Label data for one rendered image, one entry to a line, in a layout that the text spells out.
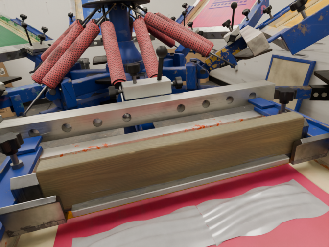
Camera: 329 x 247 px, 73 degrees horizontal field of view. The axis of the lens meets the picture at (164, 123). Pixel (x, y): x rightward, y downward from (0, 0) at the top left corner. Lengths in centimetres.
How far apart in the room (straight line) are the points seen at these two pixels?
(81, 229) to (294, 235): 29
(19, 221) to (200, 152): 26
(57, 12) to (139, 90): 394
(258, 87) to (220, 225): 41
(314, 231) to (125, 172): 26
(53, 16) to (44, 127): 397
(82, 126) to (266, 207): 40
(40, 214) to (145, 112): 31
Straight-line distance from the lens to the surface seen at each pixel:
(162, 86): 58
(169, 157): 32
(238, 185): 41
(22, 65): 465
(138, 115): 54
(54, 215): 35
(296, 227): 37
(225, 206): 36
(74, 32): 107
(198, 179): 35
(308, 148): 45
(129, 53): 107
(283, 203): 39
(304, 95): 110
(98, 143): 50
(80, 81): 100
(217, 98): 59
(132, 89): 57
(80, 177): 32
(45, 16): 449
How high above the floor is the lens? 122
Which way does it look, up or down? 25 degrees down
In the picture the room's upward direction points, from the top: 5 degrees counter-clockwise
